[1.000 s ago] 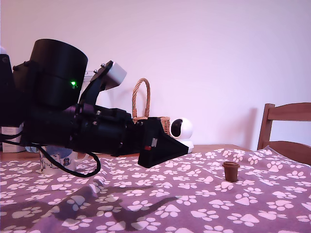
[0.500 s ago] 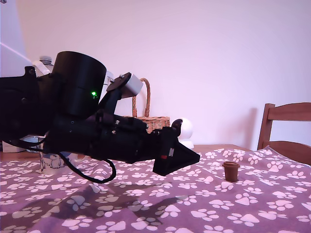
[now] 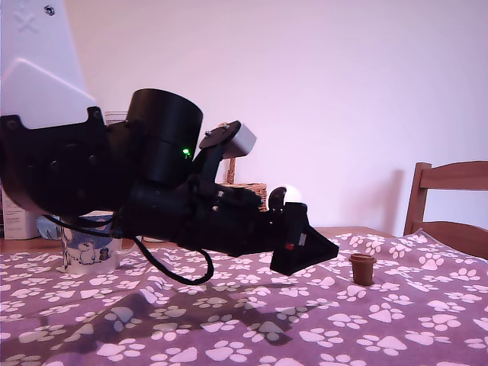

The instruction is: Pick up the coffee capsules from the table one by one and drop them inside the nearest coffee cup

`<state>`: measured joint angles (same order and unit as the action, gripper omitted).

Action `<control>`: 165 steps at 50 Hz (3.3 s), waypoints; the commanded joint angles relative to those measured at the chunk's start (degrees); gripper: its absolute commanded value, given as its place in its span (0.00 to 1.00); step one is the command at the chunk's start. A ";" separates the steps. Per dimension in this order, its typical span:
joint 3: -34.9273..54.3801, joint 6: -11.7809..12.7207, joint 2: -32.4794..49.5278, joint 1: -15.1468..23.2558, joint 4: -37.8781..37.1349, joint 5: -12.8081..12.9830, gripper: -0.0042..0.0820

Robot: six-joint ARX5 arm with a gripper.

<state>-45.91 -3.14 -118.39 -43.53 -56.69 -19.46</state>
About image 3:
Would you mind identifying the brown coffee capsule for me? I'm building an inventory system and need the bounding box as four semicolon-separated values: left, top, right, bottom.
348;252;378;287

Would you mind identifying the purple paw print cloth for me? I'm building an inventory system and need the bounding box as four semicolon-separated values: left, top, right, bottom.
0;227;488;366

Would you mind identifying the wooden chair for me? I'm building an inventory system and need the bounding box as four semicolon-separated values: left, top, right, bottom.
403;161;488;261

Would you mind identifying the white mug with cartoon print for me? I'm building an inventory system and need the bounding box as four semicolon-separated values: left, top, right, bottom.
57;211;140;276

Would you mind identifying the white cardboard box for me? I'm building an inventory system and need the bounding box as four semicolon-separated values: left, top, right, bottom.
2;205;39;241

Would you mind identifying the wicker basket with handle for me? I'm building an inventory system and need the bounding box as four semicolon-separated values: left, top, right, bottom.
219;157;268;214

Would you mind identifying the small white round camera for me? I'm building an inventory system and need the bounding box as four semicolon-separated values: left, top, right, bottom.
268;185;306;213

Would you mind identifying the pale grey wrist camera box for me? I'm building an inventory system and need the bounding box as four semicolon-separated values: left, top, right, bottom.
192;120;258;183

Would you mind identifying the black cable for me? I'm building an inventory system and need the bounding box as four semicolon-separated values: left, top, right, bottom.
131;232;214;286
40;213;127;240

